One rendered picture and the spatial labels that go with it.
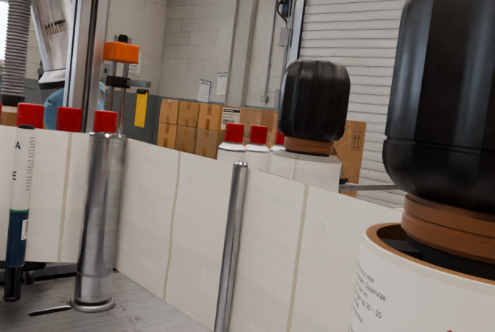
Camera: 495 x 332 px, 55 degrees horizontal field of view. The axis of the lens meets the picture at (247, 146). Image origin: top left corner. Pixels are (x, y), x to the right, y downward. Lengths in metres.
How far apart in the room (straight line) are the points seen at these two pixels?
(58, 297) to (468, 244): 0.49
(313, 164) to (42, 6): 0.67
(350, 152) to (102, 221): 1.01
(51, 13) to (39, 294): 0.59
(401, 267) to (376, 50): 5.25
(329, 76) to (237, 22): 6.18
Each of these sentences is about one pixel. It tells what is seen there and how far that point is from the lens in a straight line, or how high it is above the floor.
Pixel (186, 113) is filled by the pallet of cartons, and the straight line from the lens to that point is 4.83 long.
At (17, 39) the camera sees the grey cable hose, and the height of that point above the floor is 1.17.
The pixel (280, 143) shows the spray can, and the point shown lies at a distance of 0.94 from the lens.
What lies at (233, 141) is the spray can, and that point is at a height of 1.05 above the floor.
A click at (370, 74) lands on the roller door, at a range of 5.38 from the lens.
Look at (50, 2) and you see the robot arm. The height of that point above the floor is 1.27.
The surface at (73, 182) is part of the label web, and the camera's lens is 0.56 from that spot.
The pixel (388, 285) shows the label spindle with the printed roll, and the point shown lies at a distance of 0.17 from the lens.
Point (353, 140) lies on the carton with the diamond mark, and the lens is 1.44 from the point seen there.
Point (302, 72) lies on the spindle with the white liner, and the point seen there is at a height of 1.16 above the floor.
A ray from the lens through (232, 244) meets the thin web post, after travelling 0.39.
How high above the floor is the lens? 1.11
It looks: 4 degrees down
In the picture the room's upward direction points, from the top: 7 degrees clockwise
